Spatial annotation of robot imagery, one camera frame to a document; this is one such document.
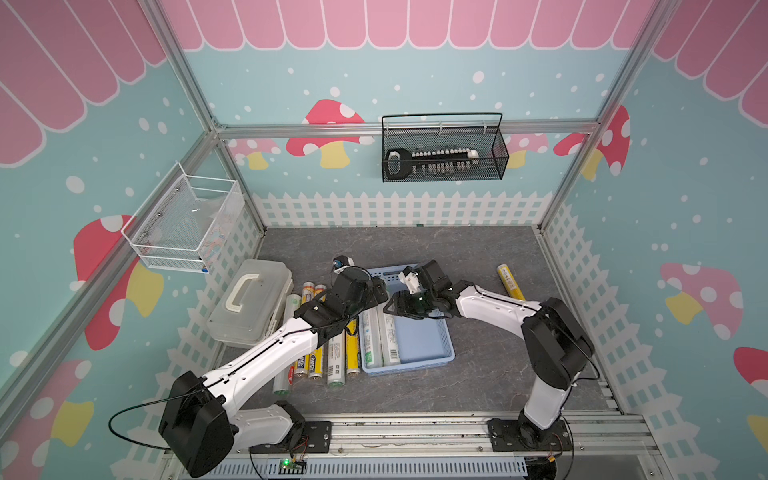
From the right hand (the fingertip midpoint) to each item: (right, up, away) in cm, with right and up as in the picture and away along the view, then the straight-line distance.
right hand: (390, 310), depth 87 cm
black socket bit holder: (+3, +44, +3) cm, 44 cm away
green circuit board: (-24, -36, -14) cm, 45 cm away
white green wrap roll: (-15, -13, -4) cm, 20 cm away
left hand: (-5, +6, -6) cm, 9 cm away
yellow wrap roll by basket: (-11, -11, -1) cm, 15 cm away
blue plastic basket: (+11, -11, +4) cm, 16 cm away
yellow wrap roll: (+41, +7, +15) cm, 44 cm away
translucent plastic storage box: (-41, +2, 0) cm, 41 cm away
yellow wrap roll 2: (-21, -14, -4) cm, 25 cm away
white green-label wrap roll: (0, -11, -3) cm, 12 cm away
